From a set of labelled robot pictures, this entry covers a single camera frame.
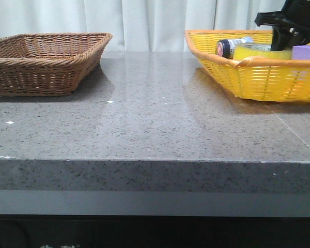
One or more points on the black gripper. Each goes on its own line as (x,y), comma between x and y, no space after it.
(290,25)

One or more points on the yellow clear tape roll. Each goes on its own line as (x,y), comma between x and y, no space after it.
(261,50)

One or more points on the purple foam block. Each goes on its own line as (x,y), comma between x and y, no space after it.
(301,52)

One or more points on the yellow woven basket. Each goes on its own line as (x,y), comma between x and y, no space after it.
(258,79)

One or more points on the small black-capped bottle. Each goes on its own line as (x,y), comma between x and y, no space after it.
(226,47)

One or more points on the white curtain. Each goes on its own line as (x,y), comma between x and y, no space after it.
(136,26)

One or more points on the brown wicker basket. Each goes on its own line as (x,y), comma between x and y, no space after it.
(48,64)

